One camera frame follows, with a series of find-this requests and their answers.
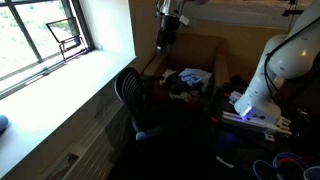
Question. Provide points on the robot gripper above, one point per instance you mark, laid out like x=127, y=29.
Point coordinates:
x=170, y=28

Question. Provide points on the blue striped shirt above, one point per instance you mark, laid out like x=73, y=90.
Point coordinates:
x=191, y=78

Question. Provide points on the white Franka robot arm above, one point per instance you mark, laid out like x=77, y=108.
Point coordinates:
x=293, y=56

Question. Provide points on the black office chair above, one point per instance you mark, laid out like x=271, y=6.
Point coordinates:
x=128, y=86

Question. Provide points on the brown cardboard box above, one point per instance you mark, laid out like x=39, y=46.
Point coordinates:
x=196, y=50

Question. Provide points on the pile of clothes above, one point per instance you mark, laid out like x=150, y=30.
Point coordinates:
x=176, y=87

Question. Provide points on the white box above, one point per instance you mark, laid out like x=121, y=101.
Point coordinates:
x=235, y=97

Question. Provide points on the white tape strip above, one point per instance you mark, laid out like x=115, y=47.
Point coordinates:
x=225, y=162

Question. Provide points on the rounded blue object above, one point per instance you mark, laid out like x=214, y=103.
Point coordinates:
x=2, y=122

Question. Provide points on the white cup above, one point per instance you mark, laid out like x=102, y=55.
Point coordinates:
x=312, y=173

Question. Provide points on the black metal frame stand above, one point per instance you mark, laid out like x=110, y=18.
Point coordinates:
x=63, y=30

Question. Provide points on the aluminium robot base mount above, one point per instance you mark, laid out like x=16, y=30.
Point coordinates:
x=253, y=125

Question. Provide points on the white wall radiator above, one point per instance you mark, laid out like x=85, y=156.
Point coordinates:
x=96, y=150

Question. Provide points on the black camera stand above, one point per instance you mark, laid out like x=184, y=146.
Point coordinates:
x=291, y=11

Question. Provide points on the dark window frame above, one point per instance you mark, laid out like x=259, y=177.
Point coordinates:
x=26, y=33

